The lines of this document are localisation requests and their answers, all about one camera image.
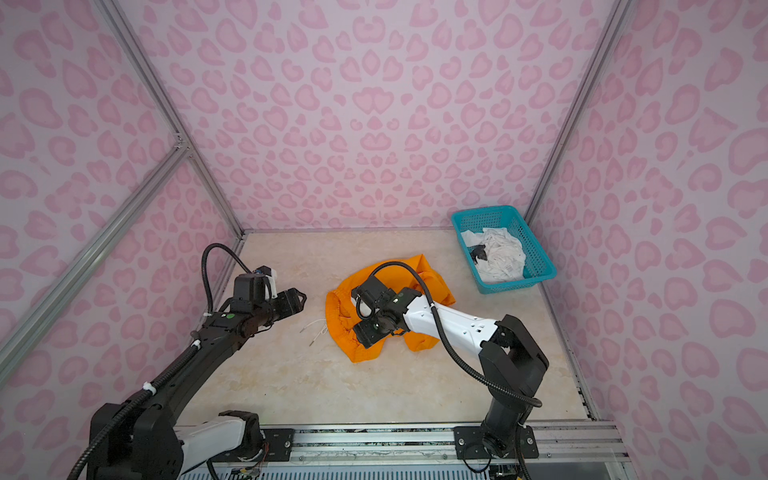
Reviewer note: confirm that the aluminium diagonal frame bar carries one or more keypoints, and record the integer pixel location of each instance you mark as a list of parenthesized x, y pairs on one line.
[(38, 320)]

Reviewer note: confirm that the aluminium frame post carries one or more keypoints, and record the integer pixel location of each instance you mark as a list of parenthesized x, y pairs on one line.
[(129, 42), (620, 14)]

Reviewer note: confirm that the white patterned garment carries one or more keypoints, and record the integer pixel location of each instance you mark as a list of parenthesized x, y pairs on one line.
[(498, 256)]

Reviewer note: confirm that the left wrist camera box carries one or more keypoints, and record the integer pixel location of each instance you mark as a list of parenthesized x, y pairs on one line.
[(253, 291)]

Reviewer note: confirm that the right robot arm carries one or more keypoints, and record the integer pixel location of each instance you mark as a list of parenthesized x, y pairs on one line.
[(500, 354)]

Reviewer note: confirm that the teal plastic laundry basket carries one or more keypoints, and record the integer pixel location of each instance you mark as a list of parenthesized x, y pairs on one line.
[(538, 268)]

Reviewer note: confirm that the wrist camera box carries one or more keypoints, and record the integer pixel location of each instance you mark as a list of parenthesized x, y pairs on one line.
[(371, 296), (253, 291)]

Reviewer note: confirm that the orange shorts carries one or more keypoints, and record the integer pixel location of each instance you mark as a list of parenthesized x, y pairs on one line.
[(340, 311)]

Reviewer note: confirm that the aluminium frame post left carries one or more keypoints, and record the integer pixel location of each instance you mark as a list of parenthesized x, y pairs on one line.
[(129, 42)]

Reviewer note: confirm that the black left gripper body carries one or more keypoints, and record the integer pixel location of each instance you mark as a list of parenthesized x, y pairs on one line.
[(284, 305)]

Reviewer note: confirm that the aluminium frame post right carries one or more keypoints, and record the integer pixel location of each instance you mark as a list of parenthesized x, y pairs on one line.
[(620, 14)]

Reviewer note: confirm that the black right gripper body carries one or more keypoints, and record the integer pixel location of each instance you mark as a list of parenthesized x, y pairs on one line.
[(373, 327)]

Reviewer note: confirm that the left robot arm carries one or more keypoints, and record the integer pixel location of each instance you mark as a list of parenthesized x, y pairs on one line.
[(141, 439)]

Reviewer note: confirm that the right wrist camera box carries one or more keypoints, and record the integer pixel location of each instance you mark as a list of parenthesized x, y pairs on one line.
[(371, 296)]

